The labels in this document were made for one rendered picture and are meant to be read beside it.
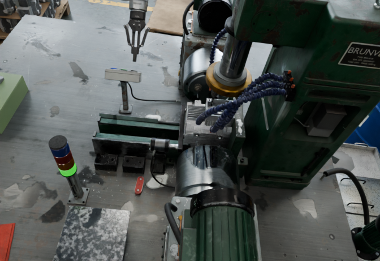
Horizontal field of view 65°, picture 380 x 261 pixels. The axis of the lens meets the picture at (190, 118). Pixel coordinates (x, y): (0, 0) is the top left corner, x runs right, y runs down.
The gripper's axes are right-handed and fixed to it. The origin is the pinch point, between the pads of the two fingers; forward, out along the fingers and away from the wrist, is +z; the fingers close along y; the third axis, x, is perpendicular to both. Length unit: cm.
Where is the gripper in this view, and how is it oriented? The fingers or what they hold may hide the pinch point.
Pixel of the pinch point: (134, 54)
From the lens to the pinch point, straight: 153.9
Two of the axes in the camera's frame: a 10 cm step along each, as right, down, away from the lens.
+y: 9.9, 1.0, 0.6
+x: -0.4, -1.9, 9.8
